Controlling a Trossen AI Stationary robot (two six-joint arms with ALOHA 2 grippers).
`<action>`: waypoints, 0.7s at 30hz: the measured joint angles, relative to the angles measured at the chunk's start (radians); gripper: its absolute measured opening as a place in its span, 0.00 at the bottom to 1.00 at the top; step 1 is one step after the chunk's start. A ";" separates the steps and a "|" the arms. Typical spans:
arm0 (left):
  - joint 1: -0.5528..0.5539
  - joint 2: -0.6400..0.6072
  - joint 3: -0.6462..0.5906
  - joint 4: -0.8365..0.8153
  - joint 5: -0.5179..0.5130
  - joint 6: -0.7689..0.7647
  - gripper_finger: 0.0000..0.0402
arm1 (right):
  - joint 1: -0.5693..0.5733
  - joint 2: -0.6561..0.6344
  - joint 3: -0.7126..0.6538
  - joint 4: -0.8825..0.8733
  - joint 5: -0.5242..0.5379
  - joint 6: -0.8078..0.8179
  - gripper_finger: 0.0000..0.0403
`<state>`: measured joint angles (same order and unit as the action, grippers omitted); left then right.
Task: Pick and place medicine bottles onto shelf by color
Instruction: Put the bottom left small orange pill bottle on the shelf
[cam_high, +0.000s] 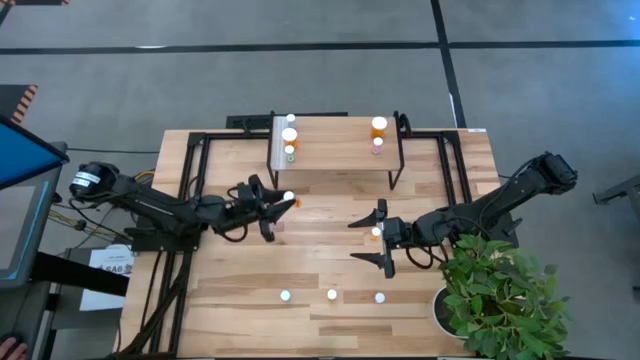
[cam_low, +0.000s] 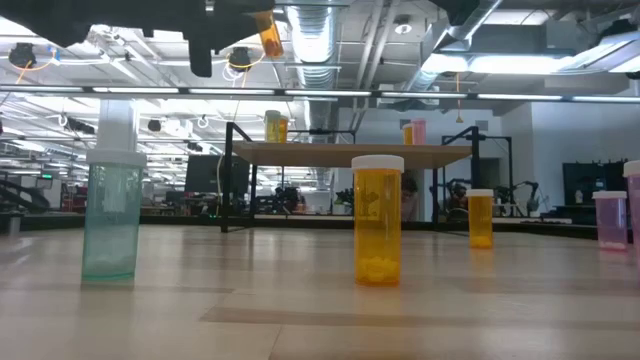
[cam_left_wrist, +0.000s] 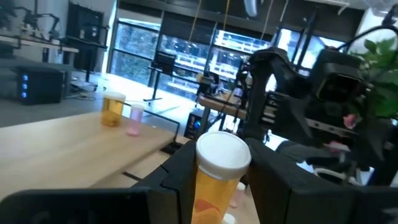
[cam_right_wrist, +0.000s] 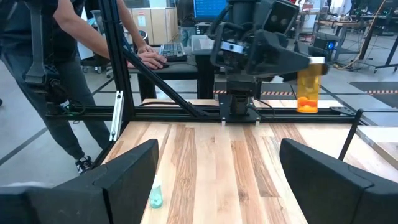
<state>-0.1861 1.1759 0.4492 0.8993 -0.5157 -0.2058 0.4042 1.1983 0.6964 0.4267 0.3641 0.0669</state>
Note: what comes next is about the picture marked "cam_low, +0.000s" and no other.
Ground person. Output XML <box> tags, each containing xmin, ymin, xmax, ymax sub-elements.
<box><xmin>399</xmin><ymin>174</ymin><xmax>420</xmax><ymax>222</ymax></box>

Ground dark background cabinet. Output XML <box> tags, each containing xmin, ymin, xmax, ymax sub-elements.
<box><xmin>562</xmin><ymin>160</ymin><xmax>631</xmax><ymax>209</ymax></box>

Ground tall orange medicine bottle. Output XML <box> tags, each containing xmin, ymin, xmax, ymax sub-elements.
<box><xmin>350</xmin><ymin>154</ymin><xmax>405</xmax><ymax>288</ymax></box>

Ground background robot arms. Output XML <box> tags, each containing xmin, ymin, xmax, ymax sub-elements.
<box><xmin>492</xmin><ymin>179</ymin><xmax>544</xmax><ymax>216</ymax></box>

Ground long ceiling light strip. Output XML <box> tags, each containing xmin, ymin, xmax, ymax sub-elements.
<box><xmin>0</xmin><ymin>84</ymin><xmax>640</xmax><ymax>104</ymax></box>

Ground teal medicine bottle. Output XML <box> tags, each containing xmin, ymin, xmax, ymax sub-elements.
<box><xmin>81</xmin><ymin>148</ymin><xmax>148</xmax><ymax>283</ymax></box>

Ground pink medicine bottle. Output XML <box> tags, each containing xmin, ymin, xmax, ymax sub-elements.
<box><xmin>622</xmin><ymin>159</ymin><xmax>640</xmax><ymax>271</ymax></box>
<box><xmin>592</xmin><ymin>190</ymin><xmax>629</xmax><ymax>252</ymax></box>
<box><xmin>411</xmin><ymin>118</ymin><xmax>428</xmax><ymax>146</ymax></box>

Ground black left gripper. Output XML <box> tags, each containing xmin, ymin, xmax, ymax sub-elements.
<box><xmin>89</xmin><ymin>0</ymin><xmax>274</xmax><ymax>79</ymax></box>

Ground black background monitor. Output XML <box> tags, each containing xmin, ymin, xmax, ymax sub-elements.
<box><xmin>183</xmin><ymin>154</ymin><xmax>251</xmax><ymax>196</ymax></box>

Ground pale green medicine bottle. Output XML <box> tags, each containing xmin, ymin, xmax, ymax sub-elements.
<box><xmin>264</xmin><ymin>109</ymin><xmax>282</xmax><ymax>144</ymax></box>

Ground silver slanted ventilation duct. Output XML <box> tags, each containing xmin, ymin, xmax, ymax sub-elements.
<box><xmin>399</xmin><ymin>0</ymin><xmax>504</xmax><ymax>96</ymax></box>

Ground black ceiling-mounted device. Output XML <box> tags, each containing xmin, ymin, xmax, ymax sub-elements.
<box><xmin>8</xmin><ymin>42</ymin><xmax>37</xmax><ymax>70</ymax></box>
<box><xmin>228</xmin><ymin>45</ymin><xmax>253</xmax><ymax>74</ymax></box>

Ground silver round ventilation duct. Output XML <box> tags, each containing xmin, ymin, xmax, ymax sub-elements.
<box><xmin>283</xmin><ymin>0</ymin><xmax>347</xmax><ymax>132</ymax></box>

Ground wooden shelf with black frame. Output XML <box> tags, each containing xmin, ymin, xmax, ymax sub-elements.
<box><xmin>219</xmin><ymin>121</ymin><xmax>484</xmax><ymax>235</ymax></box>

